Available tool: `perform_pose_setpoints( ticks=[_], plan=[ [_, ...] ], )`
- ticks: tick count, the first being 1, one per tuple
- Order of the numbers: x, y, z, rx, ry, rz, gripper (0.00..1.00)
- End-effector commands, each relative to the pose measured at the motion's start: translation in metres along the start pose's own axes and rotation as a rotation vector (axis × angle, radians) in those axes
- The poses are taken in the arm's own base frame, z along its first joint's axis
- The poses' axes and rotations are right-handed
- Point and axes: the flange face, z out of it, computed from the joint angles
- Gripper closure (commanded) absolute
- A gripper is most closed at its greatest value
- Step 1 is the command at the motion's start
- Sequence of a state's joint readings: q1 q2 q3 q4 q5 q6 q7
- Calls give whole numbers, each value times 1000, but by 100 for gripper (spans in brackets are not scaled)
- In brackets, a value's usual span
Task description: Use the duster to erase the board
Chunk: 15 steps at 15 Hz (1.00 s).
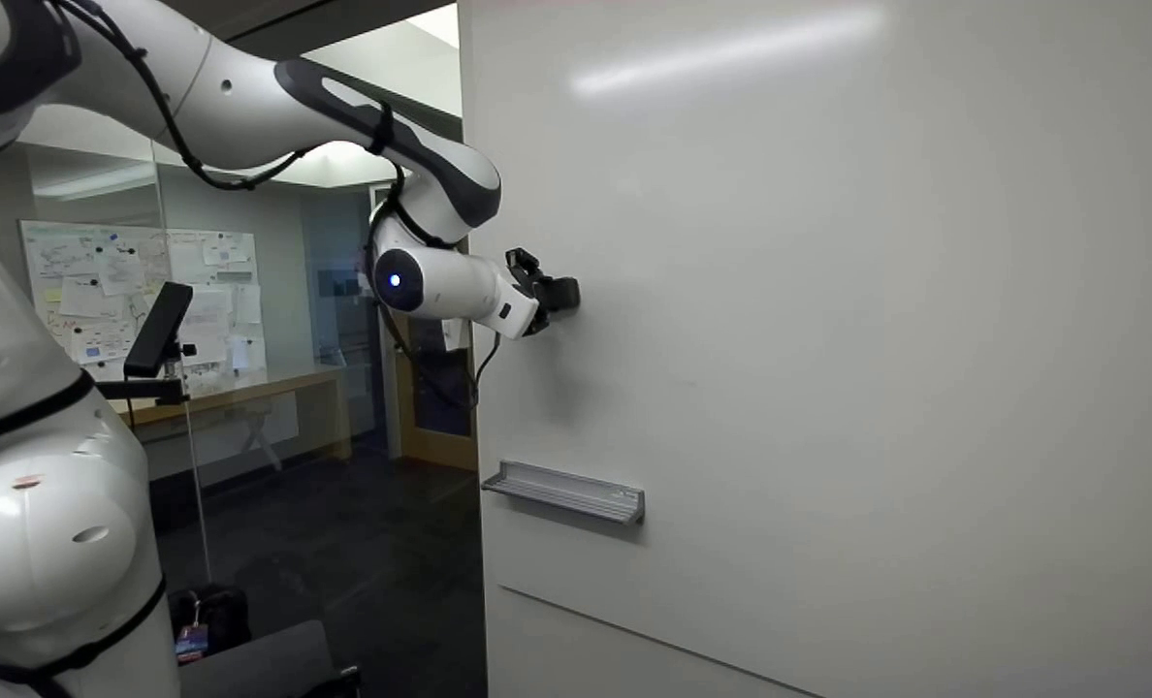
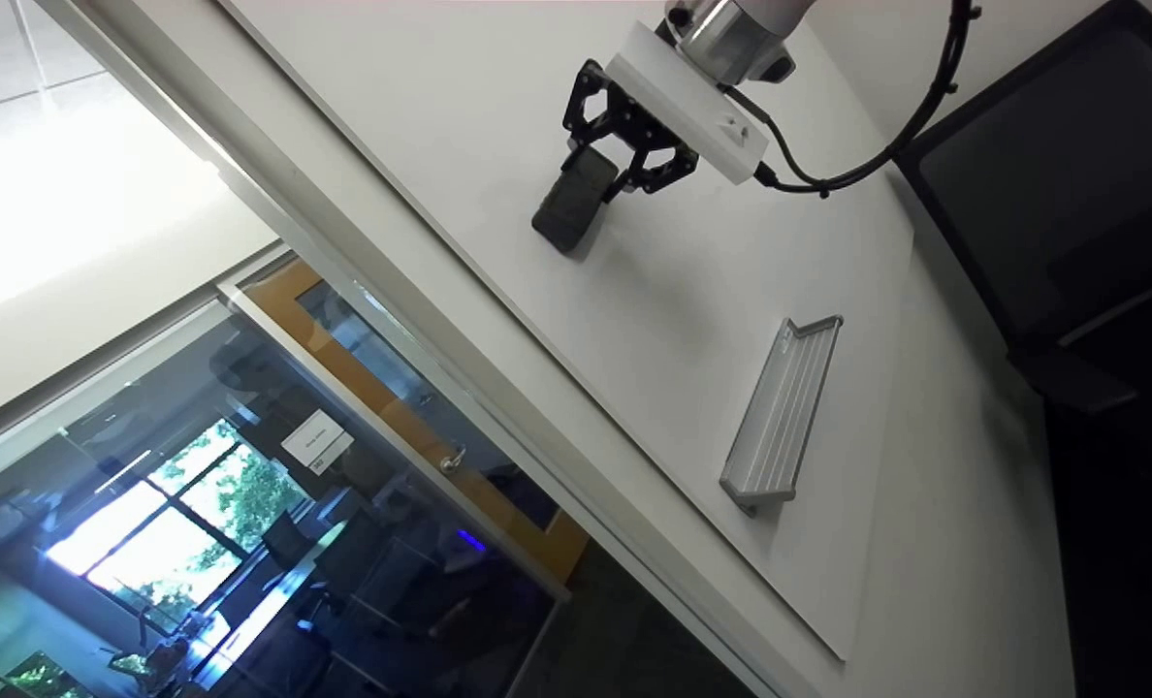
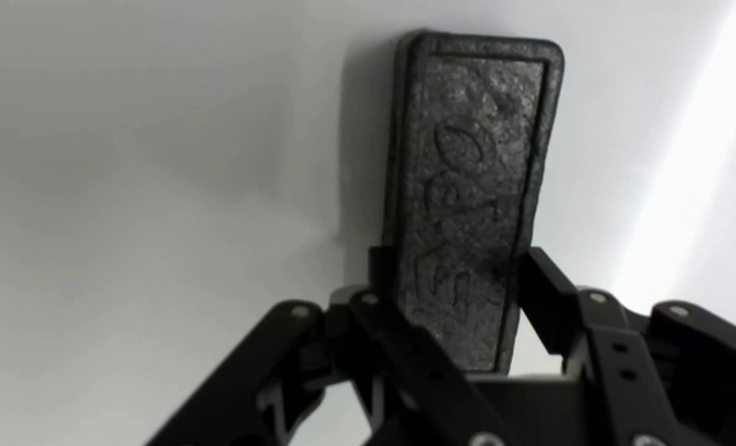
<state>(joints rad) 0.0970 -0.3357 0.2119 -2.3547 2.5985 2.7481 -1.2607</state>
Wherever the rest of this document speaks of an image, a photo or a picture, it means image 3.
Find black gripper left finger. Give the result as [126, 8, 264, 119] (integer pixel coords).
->
[147, 243, 520, 446]

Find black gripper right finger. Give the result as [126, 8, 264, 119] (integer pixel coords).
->
[518, 244, 736, 446]

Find black whiteboard eraser duster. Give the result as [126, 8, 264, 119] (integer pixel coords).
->
[380, 26, 567, 377]

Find large white whiteboard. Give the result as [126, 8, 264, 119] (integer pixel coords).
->
[0, 0, 736, 446]

